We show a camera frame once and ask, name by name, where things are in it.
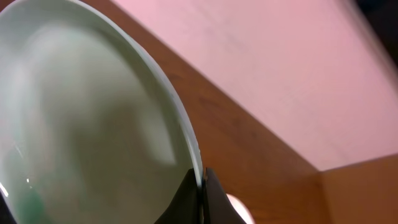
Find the mint green plate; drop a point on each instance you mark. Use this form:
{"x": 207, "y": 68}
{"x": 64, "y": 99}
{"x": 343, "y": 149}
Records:
{"x": 241, "y": 209}

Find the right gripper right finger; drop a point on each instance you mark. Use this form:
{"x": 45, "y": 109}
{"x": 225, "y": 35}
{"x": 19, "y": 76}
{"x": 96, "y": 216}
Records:
{"x": 217, "y": 208}

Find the white plate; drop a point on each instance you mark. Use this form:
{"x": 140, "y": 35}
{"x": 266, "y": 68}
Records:
{"x": 92, "y": 130}

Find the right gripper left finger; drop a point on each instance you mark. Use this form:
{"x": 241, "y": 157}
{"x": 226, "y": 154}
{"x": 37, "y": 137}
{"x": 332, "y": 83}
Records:
{"x": 184, "y": 207}

